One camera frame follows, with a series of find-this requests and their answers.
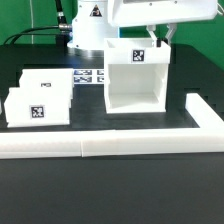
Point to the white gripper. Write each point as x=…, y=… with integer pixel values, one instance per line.
x=131, y=13

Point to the white drawer cabinet box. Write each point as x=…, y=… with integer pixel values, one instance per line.
x=135, y=75

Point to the white front drawer with knob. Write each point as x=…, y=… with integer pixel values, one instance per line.
x=37, y=107

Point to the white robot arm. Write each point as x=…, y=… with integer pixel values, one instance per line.
x=100, y=19

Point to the white rear drawer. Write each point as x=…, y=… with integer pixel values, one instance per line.
x=61, y=78

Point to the white fiducial marker sheet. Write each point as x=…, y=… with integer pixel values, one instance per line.
x=88, y=76

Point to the white L-shaped fence rail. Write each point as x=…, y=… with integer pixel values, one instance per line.
x=208, y=136

